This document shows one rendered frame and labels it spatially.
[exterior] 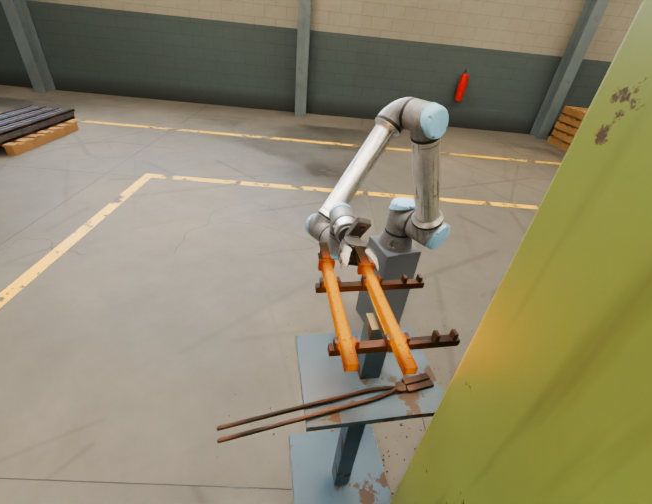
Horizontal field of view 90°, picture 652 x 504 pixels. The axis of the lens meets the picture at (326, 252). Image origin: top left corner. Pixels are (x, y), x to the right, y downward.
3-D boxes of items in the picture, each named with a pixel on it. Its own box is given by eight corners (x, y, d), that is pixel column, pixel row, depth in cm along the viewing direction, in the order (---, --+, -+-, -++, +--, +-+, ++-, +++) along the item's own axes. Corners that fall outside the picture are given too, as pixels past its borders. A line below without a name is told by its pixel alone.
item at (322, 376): (295, 339, 108) (295, 335, 107) (409, 331, 115) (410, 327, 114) (306, 431, 84) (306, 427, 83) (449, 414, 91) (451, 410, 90)
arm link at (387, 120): (390, 85, 130) (297, 227, 138) (414, 90, 122) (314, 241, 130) (401, 103, 139) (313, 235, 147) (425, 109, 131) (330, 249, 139)
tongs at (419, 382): (217, 444, 78) (216, 442, 77) (216, 427, 81) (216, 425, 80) (433, 387, 96) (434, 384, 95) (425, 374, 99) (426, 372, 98)
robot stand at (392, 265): (355, 309, 228) (369, 235, 194) (383, 303, 235) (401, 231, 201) (369, 332, 211) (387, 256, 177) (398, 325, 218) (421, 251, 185)
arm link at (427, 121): (425, 225, 181) (421, 89, 126) (452, 240, 170) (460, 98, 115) (405, 241, 177) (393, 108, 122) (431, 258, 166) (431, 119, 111)
